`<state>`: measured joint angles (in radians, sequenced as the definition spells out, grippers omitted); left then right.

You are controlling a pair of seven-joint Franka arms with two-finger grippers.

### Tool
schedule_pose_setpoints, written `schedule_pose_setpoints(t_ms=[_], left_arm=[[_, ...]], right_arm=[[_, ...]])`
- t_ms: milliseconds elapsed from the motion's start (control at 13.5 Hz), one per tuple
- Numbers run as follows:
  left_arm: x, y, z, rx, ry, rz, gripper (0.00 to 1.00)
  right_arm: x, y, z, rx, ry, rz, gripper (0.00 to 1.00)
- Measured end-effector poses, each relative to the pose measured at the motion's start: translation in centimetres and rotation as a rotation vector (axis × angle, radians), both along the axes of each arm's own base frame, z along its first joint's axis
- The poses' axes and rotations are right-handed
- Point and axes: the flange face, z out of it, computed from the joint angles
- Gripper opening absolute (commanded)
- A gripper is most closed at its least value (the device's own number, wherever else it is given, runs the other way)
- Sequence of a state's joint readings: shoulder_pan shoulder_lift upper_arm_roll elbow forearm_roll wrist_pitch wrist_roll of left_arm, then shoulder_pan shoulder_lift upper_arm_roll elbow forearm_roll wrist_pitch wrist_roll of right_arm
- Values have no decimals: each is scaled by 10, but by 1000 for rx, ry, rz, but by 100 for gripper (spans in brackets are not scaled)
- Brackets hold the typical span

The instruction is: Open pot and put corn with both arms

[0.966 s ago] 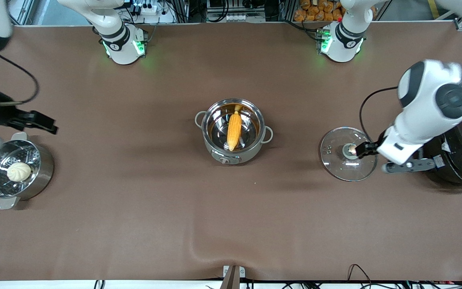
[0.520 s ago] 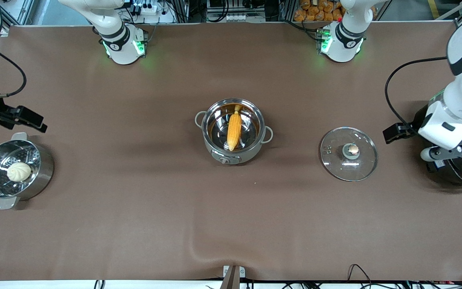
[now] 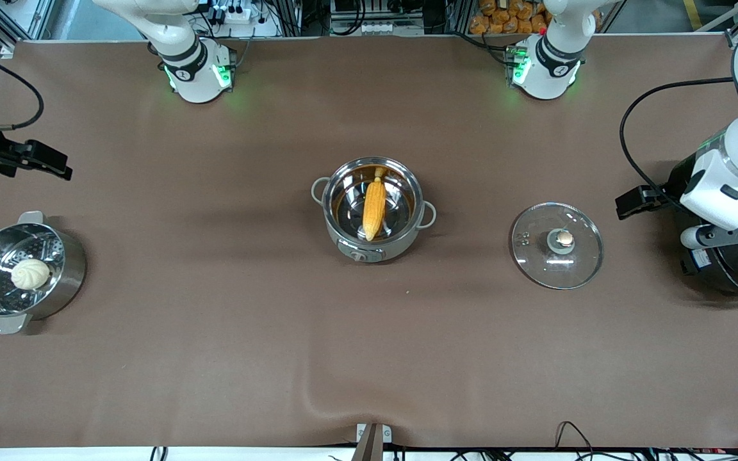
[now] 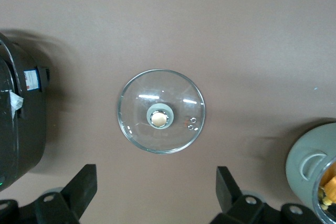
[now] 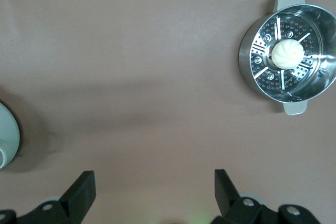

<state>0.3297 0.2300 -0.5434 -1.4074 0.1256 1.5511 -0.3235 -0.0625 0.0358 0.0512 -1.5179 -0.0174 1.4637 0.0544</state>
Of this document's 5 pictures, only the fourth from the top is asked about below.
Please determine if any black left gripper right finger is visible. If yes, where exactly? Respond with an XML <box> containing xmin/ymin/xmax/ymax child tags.
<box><xmin>209</xmin><ymin>166</ymin><xmax>322</xmax><ymax>224</ymax></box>

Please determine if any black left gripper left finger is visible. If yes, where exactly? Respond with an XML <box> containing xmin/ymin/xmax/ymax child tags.
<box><xmin>0</xmin><ymin>164</ymin><xmax>98</xmax><ymax>224</ymax></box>

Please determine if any round glass pot lid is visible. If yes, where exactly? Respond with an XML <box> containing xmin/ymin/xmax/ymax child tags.
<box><xmin>117</xmin><ymin>69</ymin><xmax>206</xmax><ymax>155</ymax></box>

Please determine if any yellow corn cob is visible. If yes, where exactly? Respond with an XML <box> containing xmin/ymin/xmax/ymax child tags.
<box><xmin>318</xmin><ymin>175</ymin><xmax>336</xmax><ymax>208</ymax></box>

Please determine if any grey-green electric pot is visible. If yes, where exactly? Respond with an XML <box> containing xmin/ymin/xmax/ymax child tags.
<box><xmin>285</xmin><ymin>122</ymin><xmax>336</xmax><ymax>224</ymax></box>

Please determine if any dark brown rice cooker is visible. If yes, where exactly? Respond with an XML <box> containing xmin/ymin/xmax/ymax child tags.
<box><xmin>0</xmin><ymin>32</ymin><xmax>51</xmax><ymax>193</ymax></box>

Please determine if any white paper tag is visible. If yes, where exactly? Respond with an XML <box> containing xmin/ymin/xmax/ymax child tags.
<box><xmin>9</xmin><ymin>90</ymin><xmax>25</xmax><ymax>118</ymax></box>

